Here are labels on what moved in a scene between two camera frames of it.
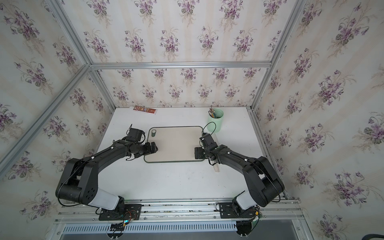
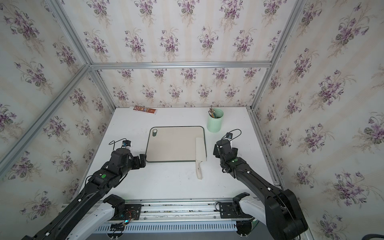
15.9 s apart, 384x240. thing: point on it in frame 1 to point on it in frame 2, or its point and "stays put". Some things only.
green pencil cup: [218, 121] stays put
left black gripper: [148, 150] to [138, 165]
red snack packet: [142, 109] stays put
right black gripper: [197, 153] to [215, 151]
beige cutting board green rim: [174, 143] stays put
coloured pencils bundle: [212, 112] stays put
